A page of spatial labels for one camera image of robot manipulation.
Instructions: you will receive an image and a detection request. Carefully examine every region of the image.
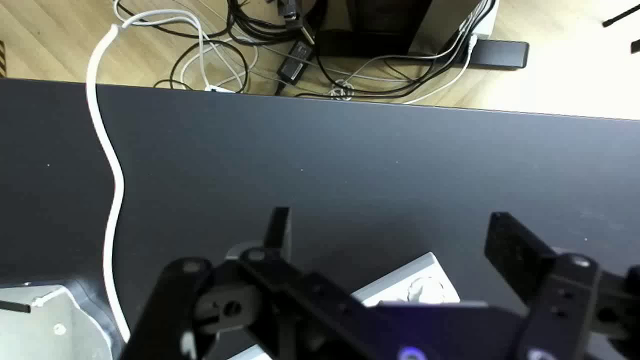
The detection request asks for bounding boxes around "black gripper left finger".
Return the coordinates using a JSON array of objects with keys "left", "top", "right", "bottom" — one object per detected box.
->
[{"left": 122, "top": 207, "right": 378, "bottom": 360}]

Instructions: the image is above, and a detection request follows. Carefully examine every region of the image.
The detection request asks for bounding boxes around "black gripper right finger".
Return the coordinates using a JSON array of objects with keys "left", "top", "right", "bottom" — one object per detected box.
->
[{"left": 484, "top": 211, "right": 640, "bottom": 360}]

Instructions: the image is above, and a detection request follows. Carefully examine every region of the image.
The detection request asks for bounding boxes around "black power brick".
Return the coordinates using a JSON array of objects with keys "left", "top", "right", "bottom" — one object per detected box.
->
[{"left": 474, "top": 38, "right": 531, "bottom": 72}]

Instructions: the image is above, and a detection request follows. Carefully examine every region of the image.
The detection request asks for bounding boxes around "small black adapter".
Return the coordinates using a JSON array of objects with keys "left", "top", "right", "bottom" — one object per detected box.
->
[{"left": 273, "top": 38, "right": 315, "bottom": 87}]

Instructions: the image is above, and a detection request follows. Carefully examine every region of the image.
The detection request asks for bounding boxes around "black tripod leg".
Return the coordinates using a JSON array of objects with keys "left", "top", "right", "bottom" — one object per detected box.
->
[{"left": 600, "top": 3, "right": 640, "bottom": 31}]

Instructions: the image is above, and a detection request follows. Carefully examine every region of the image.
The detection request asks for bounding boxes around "black computer tower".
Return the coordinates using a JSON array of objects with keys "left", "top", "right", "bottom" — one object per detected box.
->
[{"left": 313, "top": 0, "right": 435, "bottom": 60}]

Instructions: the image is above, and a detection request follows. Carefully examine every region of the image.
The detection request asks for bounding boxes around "black cables bundle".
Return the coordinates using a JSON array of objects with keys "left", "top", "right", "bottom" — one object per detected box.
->
[{"left": 331, "top": 0, "right": 499, "bottom": 106}]

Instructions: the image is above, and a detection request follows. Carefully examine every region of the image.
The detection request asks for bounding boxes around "thick white power cord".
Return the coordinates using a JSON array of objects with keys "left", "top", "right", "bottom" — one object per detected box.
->
[{"left": 83, "top": 22, "right": 132, "bottom": 345}]

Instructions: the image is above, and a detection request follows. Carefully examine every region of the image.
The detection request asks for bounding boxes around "thin white cable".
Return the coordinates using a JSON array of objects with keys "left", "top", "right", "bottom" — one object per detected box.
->
[{"left": 112, "top": 0, "right": 252, "bottom": 94}]

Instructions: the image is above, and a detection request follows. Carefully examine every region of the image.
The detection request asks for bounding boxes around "black cable bundle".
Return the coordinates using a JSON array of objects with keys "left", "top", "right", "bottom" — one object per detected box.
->
[{"left": 224, "top": 0, "right": 329, "bottom": 50}]

